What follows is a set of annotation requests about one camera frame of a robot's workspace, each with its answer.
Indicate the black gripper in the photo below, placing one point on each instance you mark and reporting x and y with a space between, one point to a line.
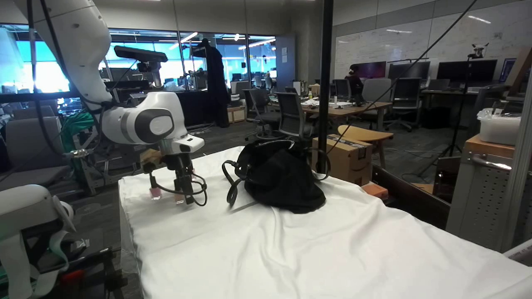
182 167

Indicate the black capped nail polish bottle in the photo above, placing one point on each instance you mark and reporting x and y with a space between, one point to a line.
155 193

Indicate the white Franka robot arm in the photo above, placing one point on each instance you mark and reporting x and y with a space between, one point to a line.
122 125

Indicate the tan wrist plate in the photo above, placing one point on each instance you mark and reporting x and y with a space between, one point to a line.
150 159

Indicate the small cardboard box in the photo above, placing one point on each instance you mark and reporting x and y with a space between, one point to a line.
236 114

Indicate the black fabric handbag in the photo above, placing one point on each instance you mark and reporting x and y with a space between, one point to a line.
283 183

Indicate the black office chair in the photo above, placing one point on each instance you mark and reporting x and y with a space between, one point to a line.
258 102
408 92

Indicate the grey mesh office chair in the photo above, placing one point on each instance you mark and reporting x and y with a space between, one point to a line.
291 114

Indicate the grey upholstered seat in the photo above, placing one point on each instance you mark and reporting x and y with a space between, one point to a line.
34 144

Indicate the white tablecloth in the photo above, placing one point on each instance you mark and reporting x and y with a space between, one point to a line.
333 250

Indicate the brown cardboard box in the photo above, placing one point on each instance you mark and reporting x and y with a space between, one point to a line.
350 160

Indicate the wooden top desk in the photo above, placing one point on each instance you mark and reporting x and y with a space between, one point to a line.
343 110

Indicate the orange brown block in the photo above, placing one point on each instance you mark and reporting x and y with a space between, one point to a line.
376 190

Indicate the seated person dark clothes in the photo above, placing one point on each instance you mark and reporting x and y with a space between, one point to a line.
354 84

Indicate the small computer monitor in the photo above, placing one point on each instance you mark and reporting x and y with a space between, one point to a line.
369 70

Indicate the dark wooden board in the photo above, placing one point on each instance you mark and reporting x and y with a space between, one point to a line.
409 200

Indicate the medium computer monitor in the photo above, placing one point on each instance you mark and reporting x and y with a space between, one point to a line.
409 70

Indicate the grey metal cabinet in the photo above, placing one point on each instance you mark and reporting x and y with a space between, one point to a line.
476 200

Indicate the wide computer monitor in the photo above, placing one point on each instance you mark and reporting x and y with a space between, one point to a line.
468 72

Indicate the white plastic container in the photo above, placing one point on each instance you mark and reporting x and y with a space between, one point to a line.
499 130

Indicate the black tripod stand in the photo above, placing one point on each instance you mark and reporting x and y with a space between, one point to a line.
476 54

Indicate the slanted aluminium pole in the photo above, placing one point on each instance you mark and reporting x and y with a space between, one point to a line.
517 177

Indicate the black camera on stand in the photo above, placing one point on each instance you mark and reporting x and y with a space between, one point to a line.
138 54

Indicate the black frame post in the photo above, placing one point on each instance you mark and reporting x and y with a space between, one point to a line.
326 67

